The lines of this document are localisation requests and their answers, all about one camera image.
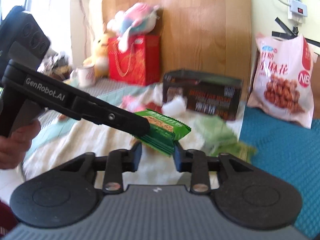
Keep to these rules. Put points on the pastel plush toy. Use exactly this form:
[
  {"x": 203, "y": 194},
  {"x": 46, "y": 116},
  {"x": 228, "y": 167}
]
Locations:
[{"x": 140, "y": 19}]

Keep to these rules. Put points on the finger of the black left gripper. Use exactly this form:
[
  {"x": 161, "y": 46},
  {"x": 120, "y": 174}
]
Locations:
[{"x": 102, "y": 113}]

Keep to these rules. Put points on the white plastic jelly cup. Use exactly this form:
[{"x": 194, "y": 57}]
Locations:
[{"x": 175, "y": 107}]

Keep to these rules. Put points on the red snack packet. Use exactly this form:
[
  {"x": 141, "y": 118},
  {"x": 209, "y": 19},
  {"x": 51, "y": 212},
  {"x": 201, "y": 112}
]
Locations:
[{"x": 154, "y": 107}]

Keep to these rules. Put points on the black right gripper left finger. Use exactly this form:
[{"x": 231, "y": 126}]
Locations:
[{"x": 113, "y": 166}]

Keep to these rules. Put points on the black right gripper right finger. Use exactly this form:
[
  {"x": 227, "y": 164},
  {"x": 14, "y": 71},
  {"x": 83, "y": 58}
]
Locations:
[{"x": 199, "y": 165}]

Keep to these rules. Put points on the red gift bag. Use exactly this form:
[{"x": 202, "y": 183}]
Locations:
[{"x": 140, "y": 64}]

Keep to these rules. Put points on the white ceramic mug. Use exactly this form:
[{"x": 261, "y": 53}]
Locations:
[{"x": 83, "y": 77}]

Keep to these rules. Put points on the blue checked mat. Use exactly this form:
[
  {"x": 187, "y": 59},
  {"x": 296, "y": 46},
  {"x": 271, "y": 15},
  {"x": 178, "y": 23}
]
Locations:
[{"x": 289, "y": 152}]

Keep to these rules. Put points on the white power strip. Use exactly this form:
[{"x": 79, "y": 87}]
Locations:
[{"x": 297, "y": 11}]

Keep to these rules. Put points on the pink fried twist snack bag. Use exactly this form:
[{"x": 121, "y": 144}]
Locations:
[{"x": 282, "y": 79}]

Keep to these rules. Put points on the dark green snack bar packet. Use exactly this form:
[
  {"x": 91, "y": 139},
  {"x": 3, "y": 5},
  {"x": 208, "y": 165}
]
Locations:
[{"x": 164, "y": 131}]

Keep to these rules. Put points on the wooden headboard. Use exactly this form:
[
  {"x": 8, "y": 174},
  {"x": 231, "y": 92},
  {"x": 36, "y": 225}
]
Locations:
[{"x": 206, "y": 35}]

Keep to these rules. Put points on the teal grey striped blanket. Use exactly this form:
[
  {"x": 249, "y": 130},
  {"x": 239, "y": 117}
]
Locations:
[{"x": 60, "y": 97}]

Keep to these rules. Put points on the person's left hand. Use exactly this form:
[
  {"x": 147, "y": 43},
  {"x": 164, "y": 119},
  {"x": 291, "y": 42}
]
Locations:
[{"x": 14, "y": 148}]

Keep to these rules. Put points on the light green leaf snack packet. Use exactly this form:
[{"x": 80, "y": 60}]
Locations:
[{"x": 215, "y": 133}]

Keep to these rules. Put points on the black printed storage box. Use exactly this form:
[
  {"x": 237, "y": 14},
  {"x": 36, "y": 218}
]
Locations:
[{"x": 204, "y": 92}]

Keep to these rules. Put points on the pink striped snack packet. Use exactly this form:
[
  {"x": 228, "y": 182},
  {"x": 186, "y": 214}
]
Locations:
[{"x": 131, "y": 103}]

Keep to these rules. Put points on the yellow duck plush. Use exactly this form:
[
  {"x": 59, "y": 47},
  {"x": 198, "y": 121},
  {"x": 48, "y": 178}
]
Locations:
[{"x": 99, "y": 59}]

